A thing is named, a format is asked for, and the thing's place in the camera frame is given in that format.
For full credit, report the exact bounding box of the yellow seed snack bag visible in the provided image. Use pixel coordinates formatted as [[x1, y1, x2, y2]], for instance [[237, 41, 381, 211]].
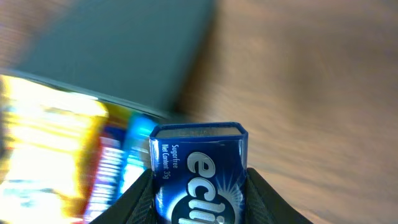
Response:
[[1, 75, 108, 223]]

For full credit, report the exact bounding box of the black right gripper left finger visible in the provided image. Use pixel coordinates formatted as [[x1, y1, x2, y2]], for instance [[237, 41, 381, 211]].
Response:
[[90, 169, 155, 224]]

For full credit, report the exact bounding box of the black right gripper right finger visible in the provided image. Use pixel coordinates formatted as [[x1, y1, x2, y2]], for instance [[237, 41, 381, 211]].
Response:
[[244, 168, 312, 224]]

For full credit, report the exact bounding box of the dark green box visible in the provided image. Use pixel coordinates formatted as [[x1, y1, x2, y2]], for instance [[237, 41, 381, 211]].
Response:
[[12, 0, 216, 118]]

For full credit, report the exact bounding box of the blue Oreo cookie pack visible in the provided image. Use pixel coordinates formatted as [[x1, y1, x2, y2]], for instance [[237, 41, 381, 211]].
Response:
[[119, 113, 157, 196]]

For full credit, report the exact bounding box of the purple Dairy Milk bar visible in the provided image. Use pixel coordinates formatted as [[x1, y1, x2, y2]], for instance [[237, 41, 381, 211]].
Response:
[[83, 126, 126, 223]]

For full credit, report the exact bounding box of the blue Eclipse mint pack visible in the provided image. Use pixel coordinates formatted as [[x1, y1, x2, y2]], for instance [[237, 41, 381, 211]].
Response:
[[149, 122, 248, 224]]

